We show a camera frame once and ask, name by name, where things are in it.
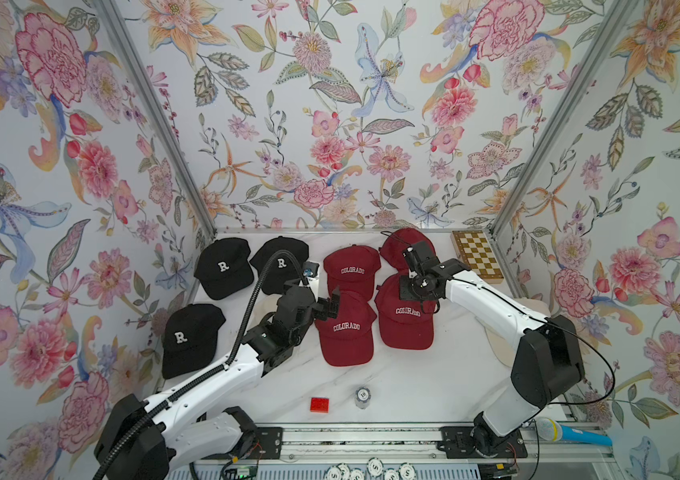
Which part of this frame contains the black cap back middle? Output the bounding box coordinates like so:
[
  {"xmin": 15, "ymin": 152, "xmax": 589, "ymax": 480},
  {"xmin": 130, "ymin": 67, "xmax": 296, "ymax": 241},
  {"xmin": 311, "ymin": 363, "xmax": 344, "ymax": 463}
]
[{"xmin": 250, "ymin": 236, "xmax": 310, "ymax": 295}]

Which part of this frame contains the wooden chess board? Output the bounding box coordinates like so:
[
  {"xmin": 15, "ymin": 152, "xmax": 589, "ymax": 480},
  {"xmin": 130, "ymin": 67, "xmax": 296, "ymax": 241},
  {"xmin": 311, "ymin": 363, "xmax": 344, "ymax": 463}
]
[{"xmin": 451, "ymin": 230, "xmax": 505, "ymax": 285}]

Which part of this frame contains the red cap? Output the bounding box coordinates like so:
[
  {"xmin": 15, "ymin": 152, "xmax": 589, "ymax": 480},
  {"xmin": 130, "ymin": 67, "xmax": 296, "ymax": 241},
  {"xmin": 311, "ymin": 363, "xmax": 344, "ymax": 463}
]
[
  {"xmin": 379, "ymin": 227, "xmax": 436, "ymax": 272},
  {"xmin": 316, "ymin": 291, "xmax": 377, "ymax": 367},
  {"xmin": 323, "ymin": 244, "xmax": 381, "ymax": 301},
  {"xmin": 375, "ymin": 274, "xmax": 439, "ymax": 350}
]

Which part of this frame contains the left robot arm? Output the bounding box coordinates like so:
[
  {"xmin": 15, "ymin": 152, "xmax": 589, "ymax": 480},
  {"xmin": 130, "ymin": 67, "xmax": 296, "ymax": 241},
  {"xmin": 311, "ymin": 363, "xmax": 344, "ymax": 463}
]
[{"xmin": 94, "ymin": 261, "xmax": 340, "ymax": 479}]

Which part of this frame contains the poker chips row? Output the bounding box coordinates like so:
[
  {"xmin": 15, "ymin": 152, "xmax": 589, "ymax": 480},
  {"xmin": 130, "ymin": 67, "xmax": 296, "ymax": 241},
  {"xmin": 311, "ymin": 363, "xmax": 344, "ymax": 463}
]
[{"xmin": 323, "ymin": 458, "xmax": 418, "ymax": 480}]

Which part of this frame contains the black cap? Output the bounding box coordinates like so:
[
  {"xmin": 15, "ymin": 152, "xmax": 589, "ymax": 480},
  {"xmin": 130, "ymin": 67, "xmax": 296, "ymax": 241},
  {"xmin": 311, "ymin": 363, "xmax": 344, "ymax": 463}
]
[
  {"xmin": 162, "ymin": 304, "xmax": 226, "ymax": 380},
  {"xmin": 250, "ymin": 236, "xmax": 310, "ymax": 295},
  {"xmin": 194, "ymin": 237, "xmax": 255, "ymax": 300}
]

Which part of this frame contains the small glass jar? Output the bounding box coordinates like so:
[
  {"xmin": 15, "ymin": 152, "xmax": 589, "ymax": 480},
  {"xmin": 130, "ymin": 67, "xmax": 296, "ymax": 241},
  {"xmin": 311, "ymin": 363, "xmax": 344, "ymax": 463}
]
[{"xmin": 355, "ymin": 387, "xmax": 371, "ymax": 409}]

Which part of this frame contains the red plastic block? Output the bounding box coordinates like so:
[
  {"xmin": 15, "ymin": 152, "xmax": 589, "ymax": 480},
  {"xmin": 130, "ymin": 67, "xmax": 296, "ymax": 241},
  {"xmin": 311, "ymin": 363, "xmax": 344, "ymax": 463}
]
[{"xmin": 309, "ymin": 397, "xmax": 330, "ymax": 414}]

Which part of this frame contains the black cap front left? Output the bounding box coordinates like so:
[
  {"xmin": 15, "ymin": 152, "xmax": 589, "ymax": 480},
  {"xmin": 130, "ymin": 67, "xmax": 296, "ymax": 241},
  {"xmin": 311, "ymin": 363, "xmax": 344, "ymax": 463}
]
[{"xmin": 162, "ymin": 304, "xmax": 226, "ymax": 380}]

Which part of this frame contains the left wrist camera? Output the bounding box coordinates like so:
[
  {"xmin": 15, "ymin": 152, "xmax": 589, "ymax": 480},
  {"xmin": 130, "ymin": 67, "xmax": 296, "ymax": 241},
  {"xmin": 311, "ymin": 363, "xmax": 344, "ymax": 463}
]
[{"xmin": 303, "ymin": 261, "xmax": 321, "ymax": 279}]

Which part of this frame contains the blue microphone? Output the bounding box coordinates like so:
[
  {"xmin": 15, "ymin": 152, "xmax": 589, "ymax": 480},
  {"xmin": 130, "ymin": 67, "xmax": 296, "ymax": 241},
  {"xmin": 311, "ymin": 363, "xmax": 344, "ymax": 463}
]
[{"xmin": 535, "ymin": 417, "xmax": 613, "ymax": 447}]

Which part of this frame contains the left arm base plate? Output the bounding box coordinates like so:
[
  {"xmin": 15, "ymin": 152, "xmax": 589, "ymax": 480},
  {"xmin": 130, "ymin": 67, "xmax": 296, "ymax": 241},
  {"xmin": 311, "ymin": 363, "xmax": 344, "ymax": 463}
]
[{"xmin": 218, "ymin": 427, "xmax": 284, "ymax": 461}]

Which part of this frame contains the black cap back left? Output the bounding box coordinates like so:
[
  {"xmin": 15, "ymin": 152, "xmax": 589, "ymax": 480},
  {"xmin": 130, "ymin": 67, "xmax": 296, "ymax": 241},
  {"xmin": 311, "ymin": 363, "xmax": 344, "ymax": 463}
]
[{"xmin": 194, "ymin": 237, "xmax": 255, "ymax": 300}]

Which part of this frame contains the cream cap right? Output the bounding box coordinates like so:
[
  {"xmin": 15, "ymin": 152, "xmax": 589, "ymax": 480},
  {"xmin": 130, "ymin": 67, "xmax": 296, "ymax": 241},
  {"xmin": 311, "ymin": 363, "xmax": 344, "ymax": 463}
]
[{"xmin": 484, "ymin": 298, "xmax": 550, "ymax": 368}]

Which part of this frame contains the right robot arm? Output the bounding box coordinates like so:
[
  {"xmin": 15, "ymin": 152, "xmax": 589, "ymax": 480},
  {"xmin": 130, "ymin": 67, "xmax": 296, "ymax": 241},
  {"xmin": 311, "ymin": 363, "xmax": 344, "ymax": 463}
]
[{"xmin": 400, "ymin": 241, "xmax": 585, "ymax": 454}]

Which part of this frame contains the aluminium front rail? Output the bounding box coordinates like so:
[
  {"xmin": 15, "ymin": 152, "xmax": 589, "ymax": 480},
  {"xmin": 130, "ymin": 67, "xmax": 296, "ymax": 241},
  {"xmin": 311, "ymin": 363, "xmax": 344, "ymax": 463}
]
[{"xmin": 102, "ymin": 422, "xmax": 617, "ymax": 466}]

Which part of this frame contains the cream cap left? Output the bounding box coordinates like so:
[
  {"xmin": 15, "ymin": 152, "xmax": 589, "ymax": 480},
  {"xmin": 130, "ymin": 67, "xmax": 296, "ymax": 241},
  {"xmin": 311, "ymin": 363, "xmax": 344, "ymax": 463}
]
[{"xmin": 250, "ymin": 294, "xmax": 281, "ymax": 326}]

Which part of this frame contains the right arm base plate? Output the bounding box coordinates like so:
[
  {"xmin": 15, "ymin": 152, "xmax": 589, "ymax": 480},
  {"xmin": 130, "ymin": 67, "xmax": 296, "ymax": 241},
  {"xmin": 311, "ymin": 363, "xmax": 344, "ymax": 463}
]
[{"xmin": 437, "ymin": 425, "xmax": 528, "ymax": 460}]

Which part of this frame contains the cream cap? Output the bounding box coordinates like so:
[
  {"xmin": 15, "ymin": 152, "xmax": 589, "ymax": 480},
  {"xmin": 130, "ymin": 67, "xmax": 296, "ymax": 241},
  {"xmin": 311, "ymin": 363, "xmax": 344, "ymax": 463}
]
[
  {"xmin": 484, "ymin": 298, "xmax": 550, "ymax": 368},
  {"xmin": 250, "ymin": 294, "xmax": 281, "ymax": 326}
]

